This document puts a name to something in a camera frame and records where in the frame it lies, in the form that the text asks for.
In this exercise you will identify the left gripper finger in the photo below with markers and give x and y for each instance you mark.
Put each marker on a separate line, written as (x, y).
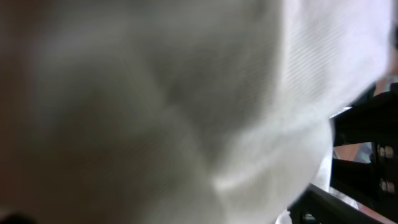
(318, 206)

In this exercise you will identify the beige khaki shorts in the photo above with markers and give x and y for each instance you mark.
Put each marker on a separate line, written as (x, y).
(192, 111)

